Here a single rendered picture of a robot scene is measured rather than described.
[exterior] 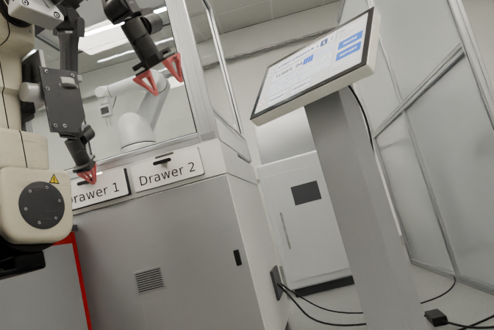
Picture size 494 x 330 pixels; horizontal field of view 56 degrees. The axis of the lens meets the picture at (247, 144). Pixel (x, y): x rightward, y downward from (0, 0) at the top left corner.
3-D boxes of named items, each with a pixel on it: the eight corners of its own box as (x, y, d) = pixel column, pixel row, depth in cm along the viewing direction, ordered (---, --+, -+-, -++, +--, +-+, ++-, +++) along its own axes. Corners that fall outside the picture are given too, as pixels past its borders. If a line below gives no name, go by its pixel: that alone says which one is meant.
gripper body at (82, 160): (96, 157, 186) (88, 142, 183) (89, 170, 177) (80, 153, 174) (81, 162, 187) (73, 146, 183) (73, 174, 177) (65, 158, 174)
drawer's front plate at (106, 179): (126, 193, 185) (121, 167, 186) (60, 212, 188) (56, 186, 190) (129, 194, 186) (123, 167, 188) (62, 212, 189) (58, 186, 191)
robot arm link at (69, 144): (59, 141, 175) (70, 140, 173) (70, 132, 180) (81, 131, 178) (67, 156, 178) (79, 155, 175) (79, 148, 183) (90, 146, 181)
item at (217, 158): (226, 172, 184) (218, 137, 186) (-4, 236, 195) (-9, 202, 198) (258, 184, 277) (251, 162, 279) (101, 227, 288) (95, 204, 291)
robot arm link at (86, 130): (54, 124, 173) (73, 126, 170) (73, 110, 182) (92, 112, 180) (62, 151, 179) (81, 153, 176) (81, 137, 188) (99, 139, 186)
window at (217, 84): (208, 106, 193) (163, -73, 208) (206, 107, 193) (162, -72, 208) (242, 138, 278) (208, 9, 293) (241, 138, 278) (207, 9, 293)
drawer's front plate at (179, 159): (203, 173, 184) (197, 147, 185) (135, 192, 187) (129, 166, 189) (204, 173, 185) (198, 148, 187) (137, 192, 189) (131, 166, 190)
